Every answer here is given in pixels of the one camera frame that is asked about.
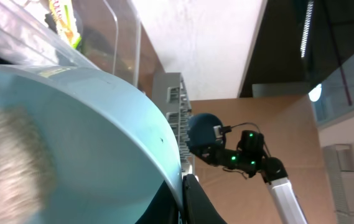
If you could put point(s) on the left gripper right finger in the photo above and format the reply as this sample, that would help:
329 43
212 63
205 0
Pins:
198 208

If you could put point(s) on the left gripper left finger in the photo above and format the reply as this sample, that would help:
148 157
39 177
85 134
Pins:
162 209

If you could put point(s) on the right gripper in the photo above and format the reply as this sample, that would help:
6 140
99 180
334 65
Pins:
215 155

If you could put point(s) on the dark blue plate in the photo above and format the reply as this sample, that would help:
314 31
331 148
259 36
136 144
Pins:
201 130

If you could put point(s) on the light blue bowl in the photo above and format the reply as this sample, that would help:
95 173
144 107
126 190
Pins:
111 145

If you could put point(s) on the yellow snack wrapper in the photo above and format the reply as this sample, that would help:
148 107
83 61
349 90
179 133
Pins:
65 21

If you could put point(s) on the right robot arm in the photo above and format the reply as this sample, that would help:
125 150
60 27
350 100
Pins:
250 157

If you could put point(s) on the grey dishwasher rack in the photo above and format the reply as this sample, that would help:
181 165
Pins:
169 93

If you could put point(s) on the white cabinet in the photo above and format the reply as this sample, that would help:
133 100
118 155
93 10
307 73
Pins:
339 163

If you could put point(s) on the rice leftovers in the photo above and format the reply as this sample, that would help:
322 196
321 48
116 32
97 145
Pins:
27 171

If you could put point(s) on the clear plastic bin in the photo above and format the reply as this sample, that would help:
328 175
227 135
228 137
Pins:
110 31

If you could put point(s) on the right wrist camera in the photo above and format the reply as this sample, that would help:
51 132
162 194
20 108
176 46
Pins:
221 131

